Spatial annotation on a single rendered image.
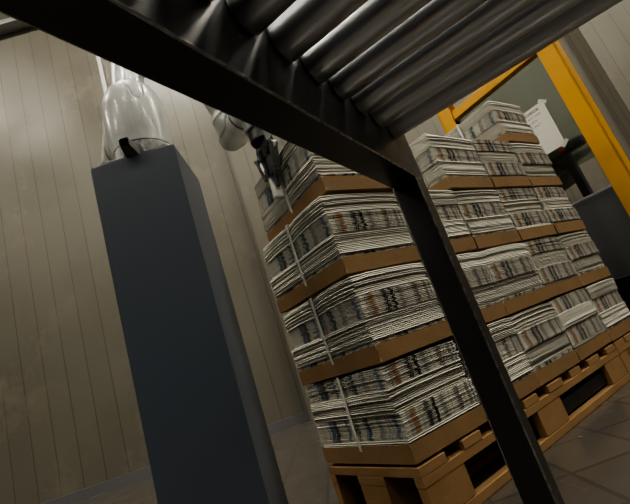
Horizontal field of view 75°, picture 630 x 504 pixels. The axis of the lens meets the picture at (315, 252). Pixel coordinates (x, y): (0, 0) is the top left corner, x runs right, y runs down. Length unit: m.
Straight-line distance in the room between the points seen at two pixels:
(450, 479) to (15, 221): 4.81
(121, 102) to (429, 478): 1.15
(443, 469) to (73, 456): 3.87
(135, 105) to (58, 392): 3.75
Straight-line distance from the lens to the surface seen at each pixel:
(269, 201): 1.39
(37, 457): 4.77
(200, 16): 0.43
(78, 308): 4.64
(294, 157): 1.25
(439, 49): 0.65
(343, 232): 1.09
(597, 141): 2.51
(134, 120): 1.15
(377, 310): 1.06
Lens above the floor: 0.42
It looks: 15 degrees up
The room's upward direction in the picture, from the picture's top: 19 degrees counter-clockwise
